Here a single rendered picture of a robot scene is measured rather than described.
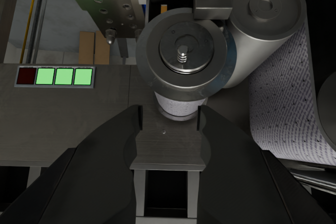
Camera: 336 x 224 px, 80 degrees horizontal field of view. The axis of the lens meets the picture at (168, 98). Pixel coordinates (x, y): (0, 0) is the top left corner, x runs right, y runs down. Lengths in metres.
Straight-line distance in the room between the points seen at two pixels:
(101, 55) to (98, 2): 2.19
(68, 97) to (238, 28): 0.53
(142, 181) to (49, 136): 0.31
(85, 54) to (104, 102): 2.25
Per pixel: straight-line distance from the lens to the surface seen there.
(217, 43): 0.30
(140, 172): 0.62
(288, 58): 0.41
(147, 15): 0.34
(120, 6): 0.60
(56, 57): 3.68
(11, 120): 0.77
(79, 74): 0.69
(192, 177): 0.61
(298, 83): 0.37
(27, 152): 0.73
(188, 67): 0.27
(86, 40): 2.91
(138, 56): 0.30
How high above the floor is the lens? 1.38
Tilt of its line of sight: 13 degrees down
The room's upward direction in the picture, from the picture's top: 179 degrees counter-clockwise
